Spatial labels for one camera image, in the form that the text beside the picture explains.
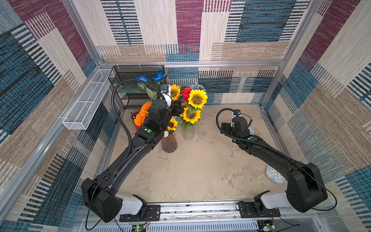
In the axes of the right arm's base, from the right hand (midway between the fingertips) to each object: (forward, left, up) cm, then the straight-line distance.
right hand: (231, 126), depth 88 cm
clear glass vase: (+3, +25, -12) cm, 28 cm away
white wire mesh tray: (+8, +93, +4) cm, 93 cm away
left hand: (0, +32, +24) cm, 40 cm away
